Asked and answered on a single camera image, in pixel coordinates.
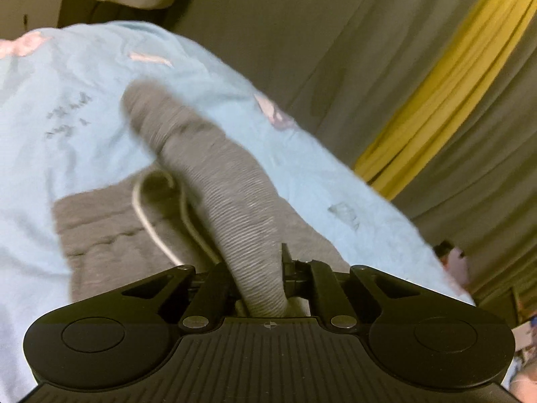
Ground grey curtain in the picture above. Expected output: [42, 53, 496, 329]
[392, 6, 537, 307]
[165, 0, 506, 173]

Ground yellow curtain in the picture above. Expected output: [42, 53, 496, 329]
[354, 0, 537, 202]

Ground blue mushroom printed blanket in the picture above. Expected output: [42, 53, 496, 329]
[0, 21, 477, 403]

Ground dark cabinet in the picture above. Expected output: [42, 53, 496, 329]
[0, 0, 70, 36]

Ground pink plush toy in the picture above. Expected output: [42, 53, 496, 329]
[433, 240, 471, 291]

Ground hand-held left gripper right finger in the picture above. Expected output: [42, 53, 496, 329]
[280, 242, 421, 330]

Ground grey knit pants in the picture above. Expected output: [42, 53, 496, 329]
[51, 81, 353, 319]

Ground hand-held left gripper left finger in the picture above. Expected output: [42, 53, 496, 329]
[121, 262, 236, 331]

